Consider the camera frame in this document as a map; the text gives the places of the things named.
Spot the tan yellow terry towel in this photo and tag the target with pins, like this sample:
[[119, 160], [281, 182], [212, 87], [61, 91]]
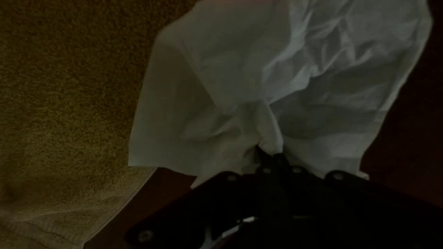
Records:
[[63, 115]]

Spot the white paper towel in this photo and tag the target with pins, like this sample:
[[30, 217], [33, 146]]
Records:
[[285, 77]]

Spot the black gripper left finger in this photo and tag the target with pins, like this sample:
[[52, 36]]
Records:
[[207, 211]]

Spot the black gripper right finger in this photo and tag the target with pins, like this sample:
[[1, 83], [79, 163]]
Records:
[[346, 211]]

